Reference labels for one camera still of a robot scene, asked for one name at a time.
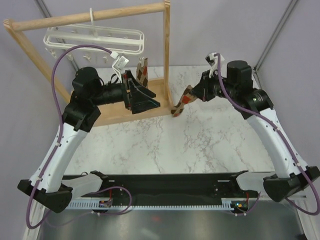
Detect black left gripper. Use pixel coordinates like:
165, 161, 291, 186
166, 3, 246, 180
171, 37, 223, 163
91, 70, 161, 114

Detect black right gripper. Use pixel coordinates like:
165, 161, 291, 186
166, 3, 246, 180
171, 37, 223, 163
190, 68, 238, 102

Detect argyle sock beige orange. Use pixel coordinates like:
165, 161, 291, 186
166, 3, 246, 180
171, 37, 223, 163
136, 57, 148, 88

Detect white plastic clip hanger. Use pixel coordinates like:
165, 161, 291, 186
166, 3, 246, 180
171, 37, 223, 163
43, 9, 145, 59

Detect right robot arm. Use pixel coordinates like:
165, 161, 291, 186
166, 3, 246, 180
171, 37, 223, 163
191, 57, 320, 202

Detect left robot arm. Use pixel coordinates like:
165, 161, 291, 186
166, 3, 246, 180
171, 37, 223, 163
17, 66, 161, 213

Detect wooden hanger stand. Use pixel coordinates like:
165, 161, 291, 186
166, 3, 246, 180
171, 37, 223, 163
3, 0, 173, 126

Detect white perforated plastic basket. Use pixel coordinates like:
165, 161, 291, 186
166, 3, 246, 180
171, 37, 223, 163
224, 60, 255, 94

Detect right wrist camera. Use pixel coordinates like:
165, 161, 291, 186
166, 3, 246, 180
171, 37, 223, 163
205, 52, 218, 78

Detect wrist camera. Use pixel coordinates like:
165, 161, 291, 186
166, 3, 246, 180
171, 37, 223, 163
205, 52, 218, 78
110, 51, 129, 79

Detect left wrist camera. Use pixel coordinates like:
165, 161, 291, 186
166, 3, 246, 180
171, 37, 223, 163
110, 51, 129, 79

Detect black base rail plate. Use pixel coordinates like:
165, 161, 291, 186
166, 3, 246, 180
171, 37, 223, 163
62, 171, 261, 207

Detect white cable duct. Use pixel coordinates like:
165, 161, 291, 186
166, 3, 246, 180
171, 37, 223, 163
66, 197, 234, 211

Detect aluminium frame post right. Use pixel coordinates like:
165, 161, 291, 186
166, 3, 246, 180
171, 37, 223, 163
253, 0, 300, 75

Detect aluminium frame post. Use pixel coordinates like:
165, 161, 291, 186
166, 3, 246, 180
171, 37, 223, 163
253, 0, 300, 75
34, 0, 82, 75

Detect aluminium frame post left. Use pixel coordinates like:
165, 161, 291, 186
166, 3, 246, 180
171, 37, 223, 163
34, 0, 82, 75

